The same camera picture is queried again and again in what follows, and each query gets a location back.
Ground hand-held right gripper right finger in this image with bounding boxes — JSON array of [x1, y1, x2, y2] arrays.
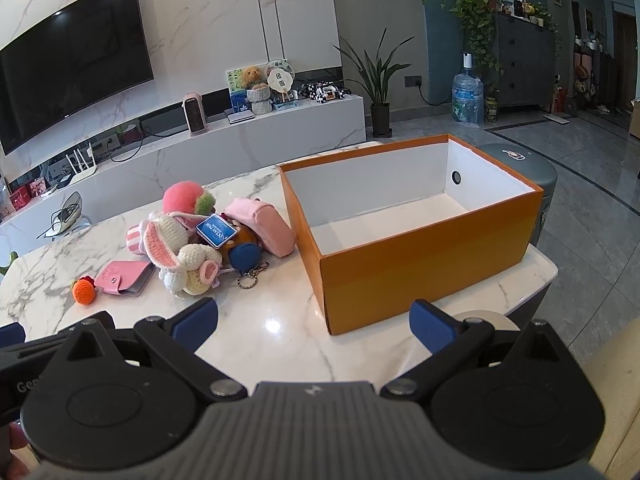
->
[[380, 299, 586, 402]]

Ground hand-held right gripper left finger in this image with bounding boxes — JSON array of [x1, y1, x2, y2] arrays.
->
[[47, 298, 251, 403]]

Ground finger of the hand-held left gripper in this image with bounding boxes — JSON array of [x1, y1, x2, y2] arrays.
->
[[0, 310, 115, 361], [0, 322, 27, 350]]

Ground orange crochet fruit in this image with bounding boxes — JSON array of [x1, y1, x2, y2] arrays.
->
[[71, 276, 97, 305]]

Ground white crochet bunny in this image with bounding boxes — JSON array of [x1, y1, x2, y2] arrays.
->
[[141, 212, 224, 302]]

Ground orange-rimmed white storage box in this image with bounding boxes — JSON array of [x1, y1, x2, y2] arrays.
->
[[278, 134, 544, 336]]

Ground brown plush bear keychain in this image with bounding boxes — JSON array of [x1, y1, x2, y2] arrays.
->
[[195, 213, 271, 290]]

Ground pink card holder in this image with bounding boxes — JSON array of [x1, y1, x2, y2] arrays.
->
[[95, 260, 157, 295]]

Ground pink striped crochet piece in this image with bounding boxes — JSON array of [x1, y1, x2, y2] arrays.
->
[[126, 225, 147, 259]]

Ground pink plush pouch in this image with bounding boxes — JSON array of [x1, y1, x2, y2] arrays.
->
[[222, 197, 296, 258]]

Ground pink and green plush ball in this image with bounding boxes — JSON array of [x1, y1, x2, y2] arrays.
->
[[162, 182, 217, 218]]

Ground person's left hand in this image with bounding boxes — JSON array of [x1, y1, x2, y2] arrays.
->
[[0, 420, 38, 480]]

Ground beige round roll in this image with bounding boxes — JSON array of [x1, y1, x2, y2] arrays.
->
[[452, 310, 521, 333]]

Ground red gift boxes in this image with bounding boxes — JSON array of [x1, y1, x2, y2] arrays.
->
[[10, 177, 51, 211]]

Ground white router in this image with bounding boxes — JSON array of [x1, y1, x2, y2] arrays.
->
[[65, 142, 98, 186]]

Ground white television cabinet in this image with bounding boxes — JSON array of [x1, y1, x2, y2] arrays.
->
[[0, 94, 367, 261]]

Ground grey round stool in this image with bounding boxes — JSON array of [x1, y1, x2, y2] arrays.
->
[[477, 142, 558, 248]]

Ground pink white small speaker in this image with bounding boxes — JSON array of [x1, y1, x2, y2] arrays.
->
[[181, 91, 210, 137]]

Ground beige sofa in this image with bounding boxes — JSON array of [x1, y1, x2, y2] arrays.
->
[[575, 327, 640, 480]]

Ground potted plant black pot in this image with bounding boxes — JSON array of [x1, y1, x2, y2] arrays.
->
[[332, 27, 416, 138]]

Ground white woven baskets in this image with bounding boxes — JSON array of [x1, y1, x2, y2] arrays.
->
[[248, 85, 274, 116]]

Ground painted picture board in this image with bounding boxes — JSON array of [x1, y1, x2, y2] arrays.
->
[[226, 64, 273, 113]]

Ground blue water jug with pump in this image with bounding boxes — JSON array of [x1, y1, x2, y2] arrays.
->
[[451, 52, 485, 127]]

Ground brown teddy bear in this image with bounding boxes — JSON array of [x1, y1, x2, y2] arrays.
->
[[236, 66, 266, 92]]

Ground black television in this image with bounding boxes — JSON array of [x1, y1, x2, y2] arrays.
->
[[0, 0, 155, 157]]

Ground round paper fan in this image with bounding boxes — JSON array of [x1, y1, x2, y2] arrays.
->
[[265, 59, 296, 98]]

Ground checkered toy cars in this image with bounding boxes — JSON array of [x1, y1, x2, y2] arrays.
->
[[298, 80, 351, 103]]

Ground grey dresser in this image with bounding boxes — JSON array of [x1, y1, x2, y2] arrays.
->
[[492, 12, 557, 108]]

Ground trailing green houseplant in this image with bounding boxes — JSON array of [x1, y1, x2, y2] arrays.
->
[[435, 0, 506, 76]]

